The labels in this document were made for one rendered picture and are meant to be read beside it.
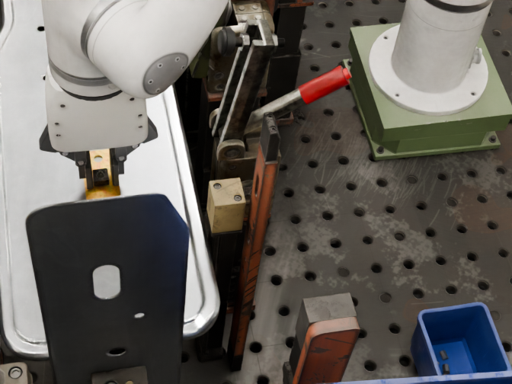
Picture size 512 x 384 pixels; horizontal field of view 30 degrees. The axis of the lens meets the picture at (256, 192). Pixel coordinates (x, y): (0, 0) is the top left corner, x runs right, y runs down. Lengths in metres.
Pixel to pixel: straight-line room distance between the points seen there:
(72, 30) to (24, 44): 0.39
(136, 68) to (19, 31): 0.47
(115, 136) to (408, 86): 0.64
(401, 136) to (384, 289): 0.25
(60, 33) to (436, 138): 0.81
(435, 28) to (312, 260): 0.38
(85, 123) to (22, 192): 0.15
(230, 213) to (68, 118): 0.19
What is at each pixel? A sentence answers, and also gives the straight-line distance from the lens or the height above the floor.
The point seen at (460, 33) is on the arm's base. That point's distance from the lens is 1.42.
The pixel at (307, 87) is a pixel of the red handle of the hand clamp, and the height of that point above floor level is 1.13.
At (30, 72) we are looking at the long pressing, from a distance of 1.20.
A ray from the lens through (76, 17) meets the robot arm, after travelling 0.83.
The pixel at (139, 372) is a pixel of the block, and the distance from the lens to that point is 0.88.
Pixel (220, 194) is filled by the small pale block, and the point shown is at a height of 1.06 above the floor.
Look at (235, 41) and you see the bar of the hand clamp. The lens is 0.94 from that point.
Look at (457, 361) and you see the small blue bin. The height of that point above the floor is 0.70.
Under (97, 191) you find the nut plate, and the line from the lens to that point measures 1.07.
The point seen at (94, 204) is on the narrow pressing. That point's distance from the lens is 0.66.
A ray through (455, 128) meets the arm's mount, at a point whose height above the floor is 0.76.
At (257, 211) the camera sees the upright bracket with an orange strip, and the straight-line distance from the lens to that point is 0.98.
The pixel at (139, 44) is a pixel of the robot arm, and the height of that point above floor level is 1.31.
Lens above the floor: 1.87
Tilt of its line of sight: 54 degrees down
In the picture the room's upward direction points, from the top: 9 degrees clockwise
